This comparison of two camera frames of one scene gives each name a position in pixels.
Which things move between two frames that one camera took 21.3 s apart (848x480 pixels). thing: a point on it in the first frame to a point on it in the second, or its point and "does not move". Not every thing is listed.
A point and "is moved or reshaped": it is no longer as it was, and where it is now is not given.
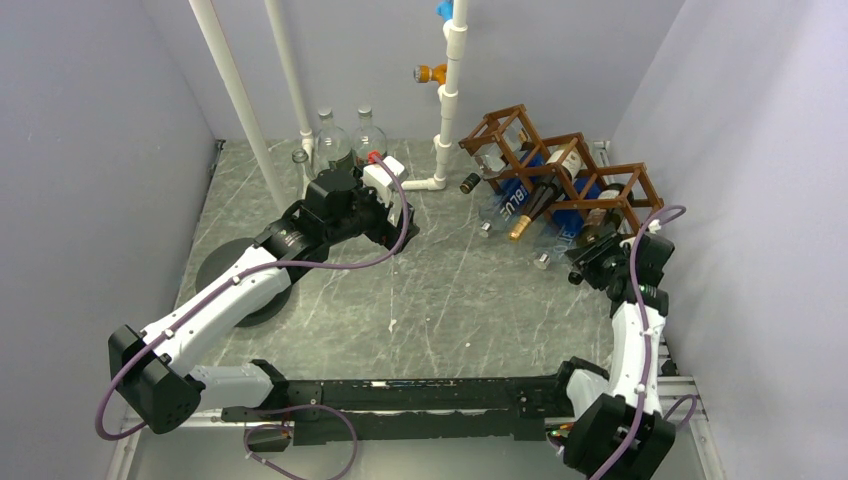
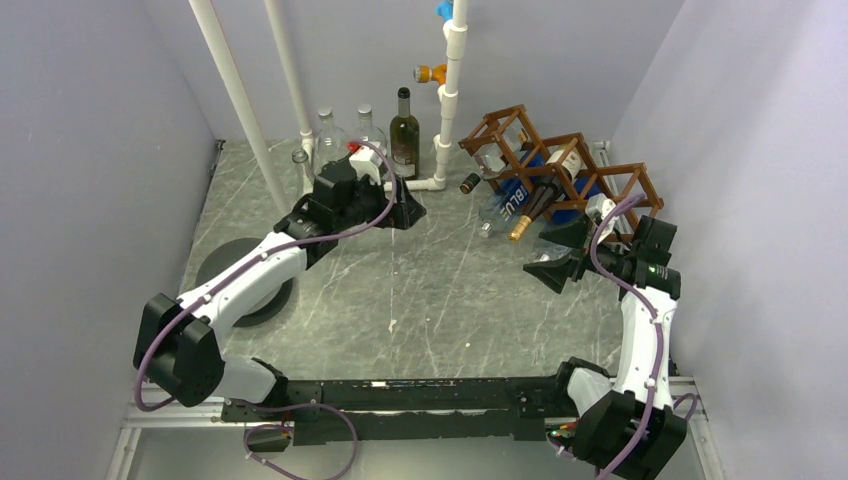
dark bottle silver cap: (599, 223) is moved or reshaped
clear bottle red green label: (334, 151) does not move
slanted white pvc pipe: (211, 26) does not move
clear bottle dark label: (368, 141) does not move
